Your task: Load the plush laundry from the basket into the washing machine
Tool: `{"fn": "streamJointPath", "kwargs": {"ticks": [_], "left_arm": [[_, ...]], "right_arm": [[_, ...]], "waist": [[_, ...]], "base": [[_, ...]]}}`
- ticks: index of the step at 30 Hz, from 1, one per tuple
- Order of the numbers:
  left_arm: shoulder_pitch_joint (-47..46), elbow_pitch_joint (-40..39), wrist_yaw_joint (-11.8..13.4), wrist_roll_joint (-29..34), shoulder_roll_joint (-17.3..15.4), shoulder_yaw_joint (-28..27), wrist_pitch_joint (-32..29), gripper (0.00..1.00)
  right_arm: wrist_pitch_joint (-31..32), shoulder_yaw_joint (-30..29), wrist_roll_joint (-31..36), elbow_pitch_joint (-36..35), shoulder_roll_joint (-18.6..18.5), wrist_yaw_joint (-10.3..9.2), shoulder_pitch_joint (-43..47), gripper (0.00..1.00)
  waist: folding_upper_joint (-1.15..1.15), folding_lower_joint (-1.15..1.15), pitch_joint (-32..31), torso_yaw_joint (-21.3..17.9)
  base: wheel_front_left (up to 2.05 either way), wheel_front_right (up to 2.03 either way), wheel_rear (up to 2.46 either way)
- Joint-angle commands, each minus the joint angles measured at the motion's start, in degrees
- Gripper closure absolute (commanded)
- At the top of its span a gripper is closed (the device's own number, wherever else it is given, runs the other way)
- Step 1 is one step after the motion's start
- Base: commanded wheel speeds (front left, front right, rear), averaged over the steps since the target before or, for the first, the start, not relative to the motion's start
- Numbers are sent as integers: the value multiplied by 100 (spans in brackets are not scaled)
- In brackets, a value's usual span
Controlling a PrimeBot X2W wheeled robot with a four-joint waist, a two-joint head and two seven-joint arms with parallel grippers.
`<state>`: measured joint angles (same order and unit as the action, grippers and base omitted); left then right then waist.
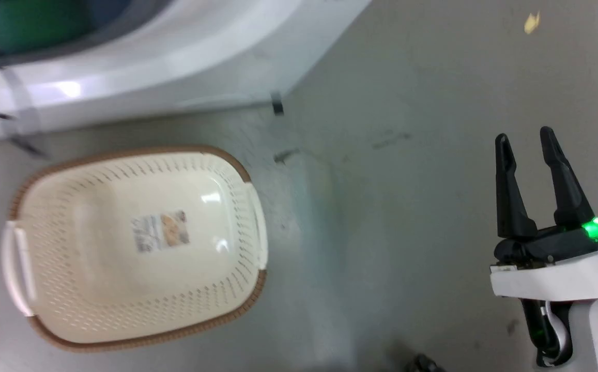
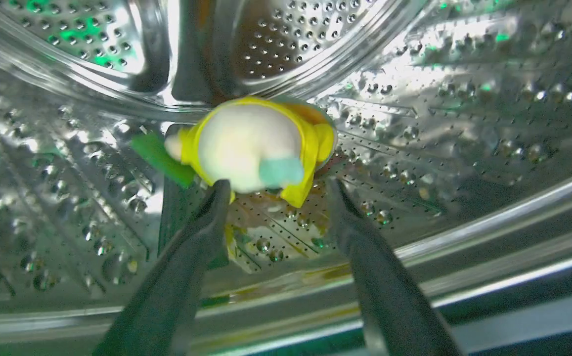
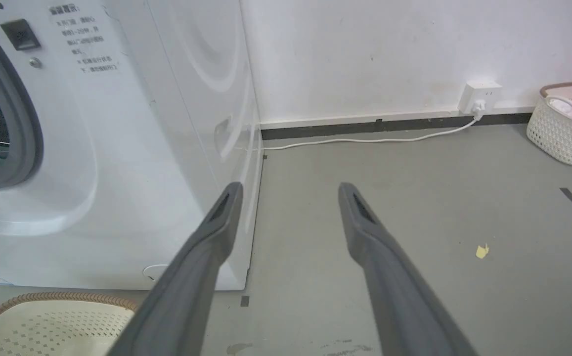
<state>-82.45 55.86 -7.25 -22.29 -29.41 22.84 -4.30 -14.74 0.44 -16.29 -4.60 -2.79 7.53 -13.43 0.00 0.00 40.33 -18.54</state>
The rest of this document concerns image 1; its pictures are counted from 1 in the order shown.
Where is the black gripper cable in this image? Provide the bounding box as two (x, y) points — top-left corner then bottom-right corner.
(520, 300), (573, 368)

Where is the white washing machine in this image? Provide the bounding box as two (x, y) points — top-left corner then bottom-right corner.
(0, 0), (373, 145)

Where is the grey tape strip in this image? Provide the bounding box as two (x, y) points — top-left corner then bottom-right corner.
(0, 66), (46, 156)

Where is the cream plastic laundry basket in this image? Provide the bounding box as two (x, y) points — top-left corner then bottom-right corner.
(1, 145), (269, 353)

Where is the printed label sticker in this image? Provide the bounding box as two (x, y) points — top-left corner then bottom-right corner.
(131, 210), (191, 254)

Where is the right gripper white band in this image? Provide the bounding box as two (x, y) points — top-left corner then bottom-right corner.
(489, 126), (598, 302)

